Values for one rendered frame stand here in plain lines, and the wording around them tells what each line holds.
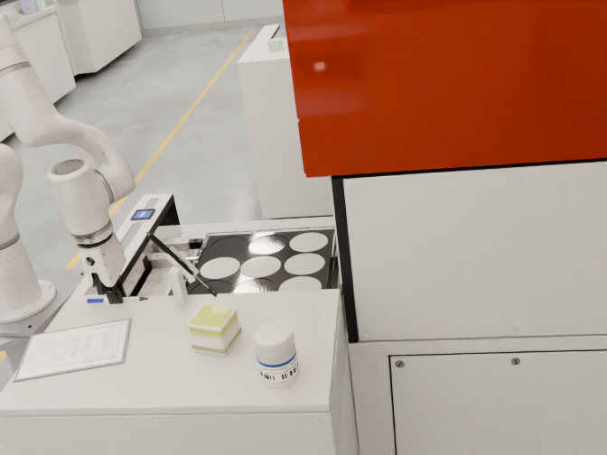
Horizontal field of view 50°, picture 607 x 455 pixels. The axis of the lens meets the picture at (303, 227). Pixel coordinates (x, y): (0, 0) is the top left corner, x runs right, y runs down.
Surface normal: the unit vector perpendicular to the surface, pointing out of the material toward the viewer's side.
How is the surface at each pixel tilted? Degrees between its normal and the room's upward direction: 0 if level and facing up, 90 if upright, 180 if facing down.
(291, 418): 90
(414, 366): 90
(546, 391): 90
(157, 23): 90
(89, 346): 0
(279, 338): 0
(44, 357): 0
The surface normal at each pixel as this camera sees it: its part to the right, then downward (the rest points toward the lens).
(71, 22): -0.10, 0.48
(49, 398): -0.11, -0.88
